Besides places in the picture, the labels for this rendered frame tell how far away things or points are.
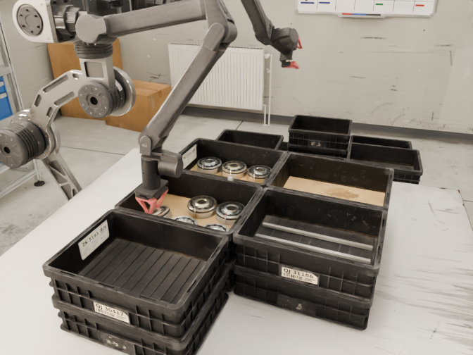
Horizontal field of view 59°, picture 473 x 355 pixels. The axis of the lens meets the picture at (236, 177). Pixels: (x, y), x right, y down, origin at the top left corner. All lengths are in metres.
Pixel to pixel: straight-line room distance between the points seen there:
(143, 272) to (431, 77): 3.55
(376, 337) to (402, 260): 0.37
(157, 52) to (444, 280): 3.88
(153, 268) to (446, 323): 0.85
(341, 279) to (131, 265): 0.59
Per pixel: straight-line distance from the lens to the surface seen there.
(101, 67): 1.68
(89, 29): 1.31
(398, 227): 1.73
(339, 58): 4.27
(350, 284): 1.18
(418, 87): 4.35
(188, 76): 1.20
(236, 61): 4.34
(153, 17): 1.24
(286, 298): 1.27
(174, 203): 1.54
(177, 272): 1.23
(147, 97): 4.22
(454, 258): 1.64
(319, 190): 1.62
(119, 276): 1.25
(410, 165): 2.73
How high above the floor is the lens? 1.63
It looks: 28 degrees down
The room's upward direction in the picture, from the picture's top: straight up
